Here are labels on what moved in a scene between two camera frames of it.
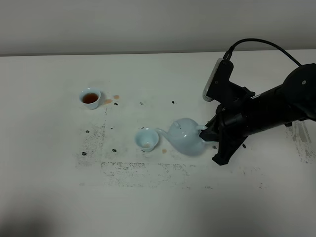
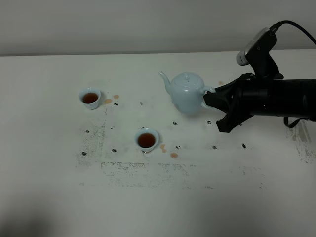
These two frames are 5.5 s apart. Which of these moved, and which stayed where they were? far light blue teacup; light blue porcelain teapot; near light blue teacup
Moved: light blue porcelain teapot
Stayed: near light blue teacup; far light blue teacup
